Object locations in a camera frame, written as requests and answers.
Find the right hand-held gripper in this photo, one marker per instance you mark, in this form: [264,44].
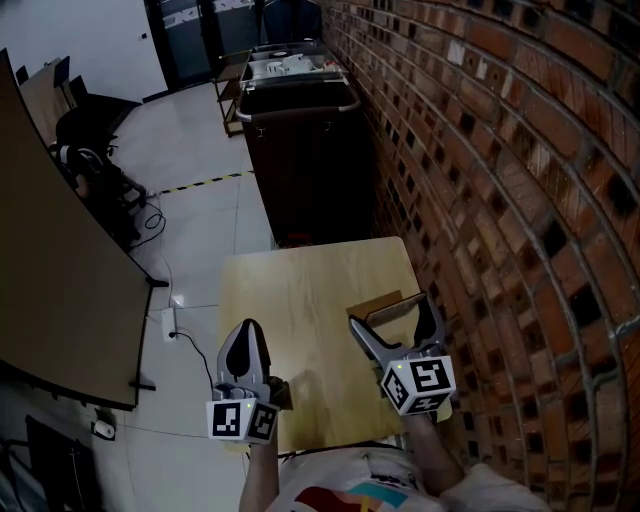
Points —
[430,377]

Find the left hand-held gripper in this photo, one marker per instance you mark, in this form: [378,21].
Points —
[230,422]

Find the person's left forearm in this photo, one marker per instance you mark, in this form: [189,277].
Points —
[260,480]

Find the person's right forearm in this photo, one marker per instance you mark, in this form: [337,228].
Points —
[435,455]

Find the white power strip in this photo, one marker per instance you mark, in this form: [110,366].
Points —
[168,324]

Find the red stool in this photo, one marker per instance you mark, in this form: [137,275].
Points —
[298,239]

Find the person's white printed shirt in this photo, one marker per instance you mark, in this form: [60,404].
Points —
[350,485]

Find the yellow black striped floor tape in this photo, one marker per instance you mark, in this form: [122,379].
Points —
[207,182]

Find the dark service cart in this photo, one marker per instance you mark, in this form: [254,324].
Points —
[310,160]

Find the large brown table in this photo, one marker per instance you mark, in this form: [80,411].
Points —
[60,280]

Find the black chair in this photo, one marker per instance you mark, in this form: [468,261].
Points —
[50,465]

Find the metal shelf trolley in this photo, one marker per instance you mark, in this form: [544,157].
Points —
[230,95]

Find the white dishes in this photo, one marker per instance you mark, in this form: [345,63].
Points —
[285,62]

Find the dark glass door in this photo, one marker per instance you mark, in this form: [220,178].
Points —
[200,40]

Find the small brown table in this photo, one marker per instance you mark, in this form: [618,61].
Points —
[45,95]

